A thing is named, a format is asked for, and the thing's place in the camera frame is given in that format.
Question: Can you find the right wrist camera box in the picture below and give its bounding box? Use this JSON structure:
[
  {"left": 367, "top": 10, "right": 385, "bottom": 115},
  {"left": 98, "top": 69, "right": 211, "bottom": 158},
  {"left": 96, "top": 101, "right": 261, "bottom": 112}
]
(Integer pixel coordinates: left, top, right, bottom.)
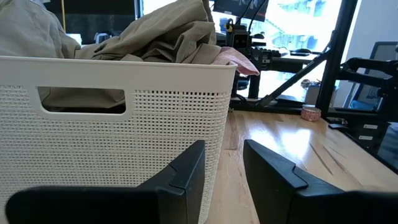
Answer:
[{"left": 231, "top": 30, "right": 251, "bottom": 50}]

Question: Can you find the white perforated plastic basket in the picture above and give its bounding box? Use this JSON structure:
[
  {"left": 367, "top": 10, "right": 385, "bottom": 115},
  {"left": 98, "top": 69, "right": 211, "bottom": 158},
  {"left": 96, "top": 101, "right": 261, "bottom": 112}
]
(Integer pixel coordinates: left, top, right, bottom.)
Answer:
[{"left": 0, "top": 55, "right": 238, "bottom": 224}]

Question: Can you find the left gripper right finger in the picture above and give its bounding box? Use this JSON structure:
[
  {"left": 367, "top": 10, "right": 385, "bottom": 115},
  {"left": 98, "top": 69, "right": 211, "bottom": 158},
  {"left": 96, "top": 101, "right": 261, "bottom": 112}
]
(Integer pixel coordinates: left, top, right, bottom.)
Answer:
[{"left": 243, "top": 139, "right": 345, "bottom": 224}]

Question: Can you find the small white ball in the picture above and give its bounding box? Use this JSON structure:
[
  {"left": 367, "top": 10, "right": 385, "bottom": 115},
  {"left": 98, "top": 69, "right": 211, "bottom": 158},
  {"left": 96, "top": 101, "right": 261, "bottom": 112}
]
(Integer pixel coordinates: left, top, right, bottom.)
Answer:
[{"left": 300, "top": 106, "right": 322, "bottom": 122}]

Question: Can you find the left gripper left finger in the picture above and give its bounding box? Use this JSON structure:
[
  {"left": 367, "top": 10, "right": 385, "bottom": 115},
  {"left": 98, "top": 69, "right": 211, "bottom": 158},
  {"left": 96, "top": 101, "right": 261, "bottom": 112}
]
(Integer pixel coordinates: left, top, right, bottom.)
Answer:
[{"left": 138, "top": 139, "right": 206, "bottom": 224}]

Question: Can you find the pink garment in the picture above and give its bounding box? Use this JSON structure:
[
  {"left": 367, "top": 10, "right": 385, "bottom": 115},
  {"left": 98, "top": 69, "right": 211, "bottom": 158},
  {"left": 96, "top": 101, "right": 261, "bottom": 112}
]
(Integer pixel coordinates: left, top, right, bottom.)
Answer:
[{"left": 212, "top": 46, "right": 261, "bottom": 77}]

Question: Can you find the black keyboard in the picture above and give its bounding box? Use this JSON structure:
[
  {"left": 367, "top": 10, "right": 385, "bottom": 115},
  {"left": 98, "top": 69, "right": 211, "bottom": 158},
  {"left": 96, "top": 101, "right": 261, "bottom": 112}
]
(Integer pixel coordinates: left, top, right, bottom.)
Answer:
[{"left": 253, "top": 46, "right": 289, "bottom": 58}]

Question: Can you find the black Netgear network box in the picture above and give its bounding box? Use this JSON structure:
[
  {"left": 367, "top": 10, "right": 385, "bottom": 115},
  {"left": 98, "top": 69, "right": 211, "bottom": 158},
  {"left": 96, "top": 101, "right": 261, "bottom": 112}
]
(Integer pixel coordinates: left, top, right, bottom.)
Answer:
[{"left": 351, "top": 119, "right": 389, "bottom": 151}]

